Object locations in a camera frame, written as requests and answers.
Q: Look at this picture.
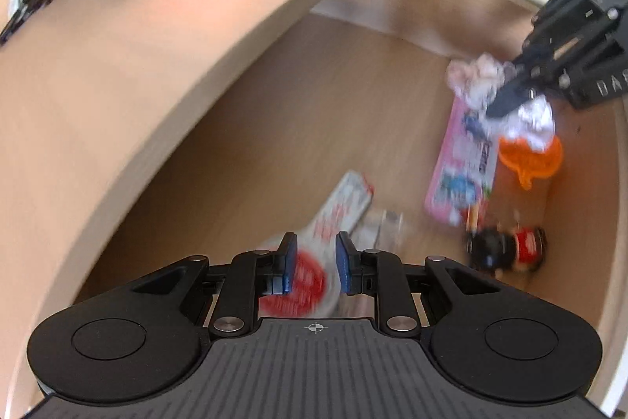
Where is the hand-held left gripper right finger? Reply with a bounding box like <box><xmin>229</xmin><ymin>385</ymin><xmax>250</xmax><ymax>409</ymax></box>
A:
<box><xmin>335</xmin><ymin>231</ymin><xmax>504</xmax><ymax>340</ymax></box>

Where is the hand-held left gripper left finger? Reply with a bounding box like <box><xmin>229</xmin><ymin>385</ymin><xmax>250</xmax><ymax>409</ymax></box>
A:
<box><xmin>130</xmin><ymin>231</ymin><xmax>299</xmax><ymax>340</ymax></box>

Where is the white paddle fan red circle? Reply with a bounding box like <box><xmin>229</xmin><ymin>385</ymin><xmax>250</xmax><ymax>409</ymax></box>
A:
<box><xmin>257</xmin><ymin>170</ymin><xmax>376</xmax><ymax>318</ymax></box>

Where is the pink printed packet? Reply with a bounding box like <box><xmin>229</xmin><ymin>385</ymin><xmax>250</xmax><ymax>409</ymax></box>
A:
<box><xmin>424</xmin><ymin>97</ymin><xmax>499</xmax><ymax>226</ymax></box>

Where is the wide white drawer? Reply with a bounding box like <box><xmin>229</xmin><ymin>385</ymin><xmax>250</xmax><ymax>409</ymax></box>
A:
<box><xmin>69</xmin><ymin>0</ymin><xmax>628</xmax><ymax>419</ymax></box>

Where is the clear plastic packet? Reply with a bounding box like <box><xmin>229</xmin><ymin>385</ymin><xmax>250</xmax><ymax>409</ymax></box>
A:
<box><xmin>351</xmin><ymin>208</ymin><xmax>406</xmax><ymax>255</ymax></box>

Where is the orange plastic toy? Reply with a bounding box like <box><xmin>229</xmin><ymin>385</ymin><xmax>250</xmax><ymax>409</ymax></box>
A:
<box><xmin>497</xmin><ymin>133</ymin><xmax>564</xmax><ymax>192</ymax></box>

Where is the black red doll figure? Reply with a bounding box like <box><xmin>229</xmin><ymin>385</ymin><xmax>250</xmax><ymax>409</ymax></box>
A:
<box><xmin>464</xmin><ymin>226</ymin><xmax>548</xmax><ymax>280</ymax></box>

